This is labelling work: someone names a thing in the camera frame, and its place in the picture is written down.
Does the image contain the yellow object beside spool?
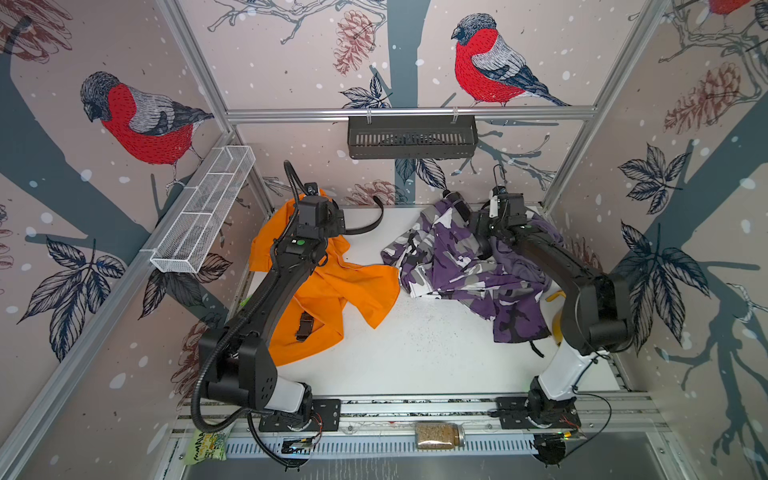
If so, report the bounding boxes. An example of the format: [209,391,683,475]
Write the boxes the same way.
[543,290,566,346]

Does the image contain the plain purple garment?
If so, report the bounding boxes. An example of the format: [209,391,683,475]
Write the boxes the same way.
[527,208,565,247]

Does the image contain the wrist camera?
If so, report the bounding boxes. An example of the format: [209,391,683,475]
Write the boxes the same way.
[488,185,507,219]
[302,182,320,198]

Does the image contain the white wire mesh basket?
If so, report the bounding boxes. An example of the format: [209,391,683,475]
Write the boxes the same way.
[150,145,255,274]

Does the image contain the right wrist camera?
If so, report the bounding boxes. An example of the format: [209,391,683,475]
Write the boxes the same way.
[488,185,507,219]

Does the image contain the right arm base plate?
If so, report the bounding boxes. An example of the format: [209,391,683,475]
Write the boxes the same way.
[489,396,581,430]

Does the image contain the jar of grains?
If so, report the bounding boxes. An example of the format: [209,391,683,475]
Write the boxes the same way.
[414,422,465,450]

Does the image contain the purple camouflage trousers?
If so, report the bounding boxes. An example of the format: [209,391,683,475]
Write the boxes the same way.
[381,199,552,343]

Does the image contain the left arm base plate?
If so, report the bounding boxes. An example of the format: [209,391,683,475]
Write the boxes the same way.
[258,398,341,433]

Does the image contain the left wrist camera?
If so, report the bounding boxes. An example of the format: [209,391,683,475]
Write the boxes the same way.
[302,182,320,198]

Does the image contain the black perforated metal shelf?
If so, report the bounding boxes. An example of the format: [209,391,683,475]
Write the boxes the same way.
[347,115,479,160]

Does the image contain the horizontal aluminium frame bar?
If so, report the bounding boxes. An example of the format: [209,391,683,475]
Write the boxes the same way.
[226,105,598,125]

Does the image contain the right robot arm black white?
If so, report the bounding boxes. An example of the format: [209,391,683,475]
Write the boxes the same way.
[475,186,633,425]

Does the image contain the orange trousers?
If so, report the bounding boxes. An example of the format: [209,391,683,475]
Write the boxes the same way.
[248,190,402,367]

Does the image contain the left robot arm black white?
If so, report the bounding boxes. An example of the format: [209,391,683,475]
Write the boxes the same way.
[190,161,345,433]

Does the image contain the green snack bag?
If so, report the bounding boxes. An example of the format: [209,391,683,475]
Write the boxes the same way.
[182,429,230,466]

